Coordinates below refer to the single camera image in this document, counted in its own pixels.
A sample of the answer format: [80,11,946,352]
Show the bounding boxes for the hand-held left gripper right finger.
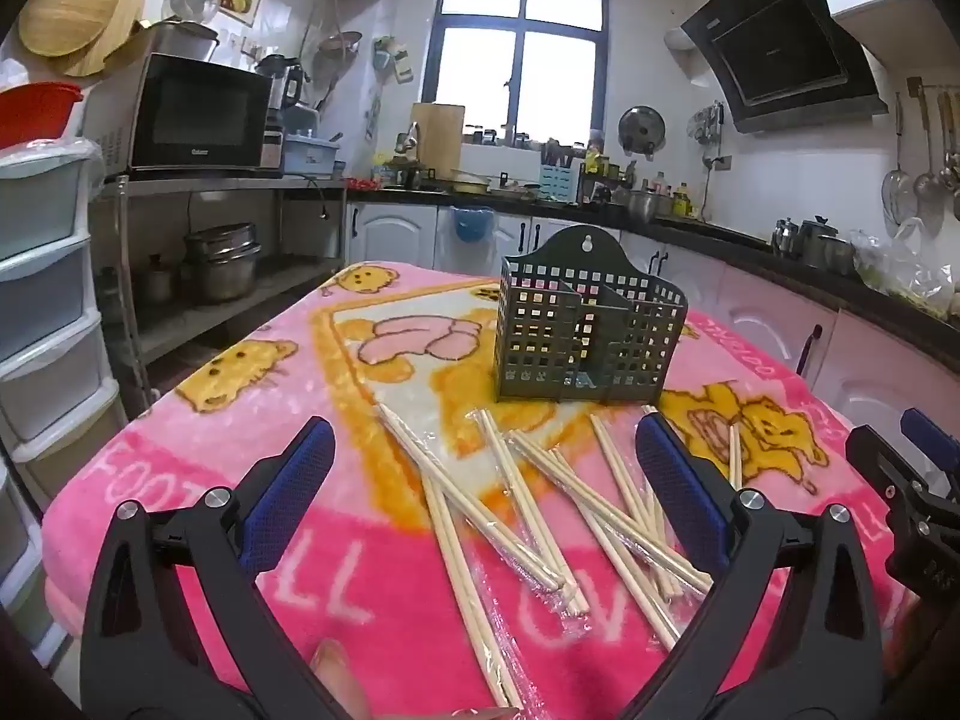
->
[622,412,886,720]

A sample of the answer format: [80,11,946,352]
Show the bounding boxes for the dark framed window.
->
[421,0,610,137]

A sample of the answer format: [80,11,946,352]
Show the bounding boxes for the dark plastic utensil holder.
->
[493,225,689,404]

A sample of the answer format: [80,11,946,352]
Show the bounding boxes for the pink printed blanket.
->
[41,261,927,720]

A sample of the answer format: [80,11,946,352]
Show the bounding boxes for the wooden cutting board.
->
[410,101,466,170]

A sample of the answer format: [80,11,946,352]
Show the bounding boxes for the person's left hand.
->
[311,639,372,720]

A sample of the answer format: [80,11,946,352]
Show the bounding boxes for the steel container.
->
[146,21,220,62]

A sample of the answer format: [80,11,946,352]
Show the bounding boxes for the pile of wooden chopsticks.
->
[375,403,743,710]

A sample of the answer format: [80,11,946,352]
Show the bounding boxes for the steel ladle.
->
[913,86,944,215]

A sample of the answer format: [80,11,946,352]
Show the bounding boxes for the metal pan lid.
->
[618,105,665,158]

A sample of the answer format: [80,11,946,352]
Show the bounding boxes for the blue hanging bin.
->
[450,204,492,242]

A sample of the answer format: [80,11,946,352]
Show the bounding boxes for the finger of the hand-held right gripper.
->
[846,424,960,616]
[902,409,960,500]

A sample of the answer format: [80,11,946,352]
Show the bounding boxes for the metal shelf rack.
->
[90,174,350,421]

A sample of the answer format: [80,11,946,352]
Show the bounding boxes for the red plastic basin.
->
[0,82,83,151]

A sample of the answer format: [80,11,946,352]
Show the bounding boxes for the stacked steel pots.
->
[184,223,263,302]

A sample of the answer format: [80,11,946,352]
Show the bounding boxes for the clear plastic bag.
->
[851,217,960,316]

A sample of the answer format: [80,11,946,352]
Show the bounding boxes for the hanging metal utensils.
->
[690,101,725,147]

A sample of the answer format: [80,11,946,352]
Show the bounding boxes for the white plastic drawer unit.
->
[0,136,128,661]

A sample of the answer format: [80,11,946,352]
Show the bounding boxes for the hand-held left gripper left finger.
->
[79,416,353,720]

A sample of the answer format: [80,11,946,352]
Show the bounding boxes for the black range hood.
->
[681,0,890,134]

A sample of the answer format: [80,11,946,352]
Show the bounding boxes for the steel skimmer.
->
[881,94,920,226]

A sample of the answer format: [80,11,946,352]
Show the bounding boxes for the black microwave oven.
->
[82,52,275,177]

